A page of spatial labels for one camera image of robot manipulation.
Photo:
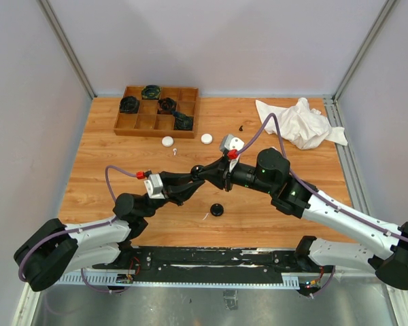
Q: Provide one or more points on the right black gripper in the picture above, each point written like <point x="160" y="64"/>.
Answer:
<point x="218" y="174"/>

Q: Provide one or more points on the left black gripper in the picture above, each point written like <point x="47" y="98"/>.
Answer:
<point x="178" y="187"/>

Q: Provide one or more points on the black earbud charging case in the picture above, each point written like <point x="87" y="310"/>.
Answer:
<point x="216" y="210"/>

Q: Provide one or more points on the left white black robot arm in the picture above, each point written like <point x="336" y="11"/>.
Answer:
<point x="57" y="248"/>

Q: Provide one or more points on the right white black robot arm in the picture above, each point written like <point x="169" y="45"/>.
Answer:
<point x="380" y="247"/>

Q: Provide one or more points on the white round case right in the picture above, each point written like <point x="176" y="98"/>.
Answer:
<point x="206" y="139"/>

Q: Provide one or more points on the white round case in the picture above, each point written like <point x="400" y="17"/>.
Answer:
<point x="206" y="139"/>
<point x="167" y="141"/>

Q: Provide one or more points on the white round case left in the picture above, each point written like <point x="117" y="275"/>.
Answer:
<point x="167" y="141"/>

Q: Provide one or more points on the dark rolled fabric bottom right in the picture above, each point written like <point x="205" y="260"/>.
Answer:
<point x="182" y="121"/>

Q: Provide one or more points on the dark rolled fabric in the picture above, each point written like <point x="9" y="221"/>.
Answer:
<point x="129" y="105"/>
<point x="166" y="106"/>
<point x="182" y="121"/>
<point x="151" y="92"/>

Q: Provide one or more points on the wooden compartment tray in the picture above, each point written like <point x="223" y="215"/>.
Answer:
<point x="148" y="123"/>

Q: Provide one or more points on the dark rolled fabric middle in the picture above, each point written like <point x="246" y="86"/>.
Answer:
<point x="166" y="106"/>

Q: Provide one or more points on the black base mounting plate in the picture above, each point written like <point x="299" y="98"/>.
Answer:
<point x="139" y="259"/>

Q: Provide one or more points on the dark rolled fabric far left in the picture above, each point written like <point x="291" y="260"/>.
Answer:
<point x="129" y="105"/>

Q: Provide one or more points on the dark rolled fabric top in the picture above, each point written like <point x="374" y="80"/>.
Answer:
<point x="151" y="92"/>

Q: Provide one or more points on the white crumpled cloth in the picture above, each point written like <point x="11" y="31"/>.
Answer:
<point x="303" y="126"/>

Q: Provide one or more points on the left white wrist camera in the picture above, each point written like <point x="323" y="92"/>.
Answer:
<point x="153" y="184"/>

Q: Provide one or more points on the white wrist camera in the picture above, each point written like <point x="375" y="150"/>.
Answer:
<point x="153" y="184"/>
<point x="230" y="146"/>

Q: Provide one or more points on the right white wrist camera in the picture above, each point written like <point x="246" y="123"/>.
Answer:
<point x="230" y="146"/>

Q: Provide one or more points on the white slotted cable duct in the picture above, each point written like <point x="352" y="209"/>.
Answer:
<point x="166" y="277"/>

